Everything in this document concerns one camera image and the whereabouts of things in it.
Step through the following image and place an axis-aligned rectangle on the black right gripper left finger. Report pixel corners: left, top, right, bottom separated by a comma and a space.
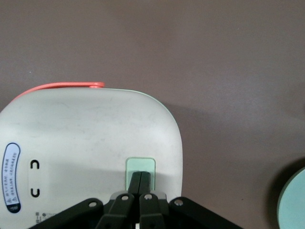
28, 171, 143, 229

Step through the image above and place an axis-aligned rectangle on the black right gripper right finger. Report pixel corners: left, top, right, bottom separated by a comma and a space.
139, 171, 242, 229

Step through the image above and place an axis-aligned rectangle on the cream rice cooker pink trim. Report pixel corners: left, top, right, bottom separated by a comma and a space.
0, 82, 184, 229

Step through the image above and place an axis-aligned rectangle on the brown table cover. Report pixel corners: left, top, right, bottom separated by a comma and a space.
0, 0, 305, 229

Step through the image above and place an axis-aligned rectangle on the pale green round plate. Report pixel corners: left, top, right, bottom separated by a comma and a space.
277, 165, 305, 229

